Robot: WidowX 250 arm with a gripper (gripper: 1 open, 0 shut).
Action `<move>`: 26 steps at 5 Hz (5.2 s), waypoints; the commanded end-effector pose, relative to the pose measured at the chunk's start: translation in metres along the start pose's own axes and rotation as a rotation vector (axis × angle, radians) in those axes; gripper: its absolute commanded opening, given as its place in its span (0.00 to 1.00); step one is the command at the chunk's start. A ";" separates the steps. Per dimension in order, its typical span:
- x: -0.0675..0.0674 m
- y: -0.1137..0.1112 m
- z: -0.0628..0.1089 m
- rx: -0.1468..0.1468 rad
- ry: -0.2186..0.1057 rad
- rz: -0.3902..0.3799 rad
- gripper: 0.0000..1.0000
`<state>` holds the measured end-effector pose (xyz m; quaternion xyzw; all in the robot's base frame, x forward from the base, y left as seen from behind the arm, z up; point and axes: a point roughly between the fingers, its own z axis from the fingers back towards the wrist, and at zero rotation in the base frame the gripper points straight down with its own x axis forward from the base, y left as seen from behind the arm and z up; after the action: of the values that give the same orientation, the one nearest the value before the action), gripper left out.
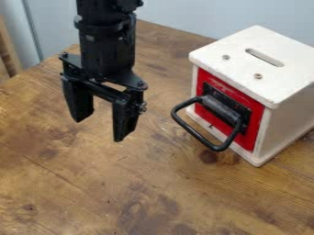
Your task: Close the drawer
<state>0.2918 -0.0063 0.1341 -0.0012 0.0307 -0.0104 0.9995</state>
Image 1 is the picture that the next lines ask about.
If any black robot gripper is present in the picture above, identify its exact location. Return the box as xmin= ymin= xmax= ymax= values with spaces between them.
xmin=60 ymin=13 xmax=148 ymax=142

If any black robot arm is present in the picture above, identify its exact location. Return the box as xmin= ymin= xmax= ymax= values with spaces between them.
xmin=58 ymin=0 xmax=148 ymax=142

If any red drawer front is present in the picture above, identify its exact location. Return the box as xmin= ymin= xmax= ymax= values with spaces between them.
xmin=195 ymin=68 xmax=264 ymax=151

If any white wooden box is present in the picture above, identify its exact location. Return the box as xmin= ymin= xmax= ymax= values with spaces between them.
xmin=188 ymin=26 xmax=314 ymax=167

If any black metal drawer handle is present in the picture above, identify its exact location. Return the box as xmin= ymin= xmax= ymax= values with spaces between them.
xmin=171 ymin=95 xmax=247 ymax=151

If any wooden post at left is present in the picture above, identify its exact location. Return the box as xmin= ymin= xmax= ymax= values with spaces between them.
xmin=0 ymin=15 xmax=22 ymax=83

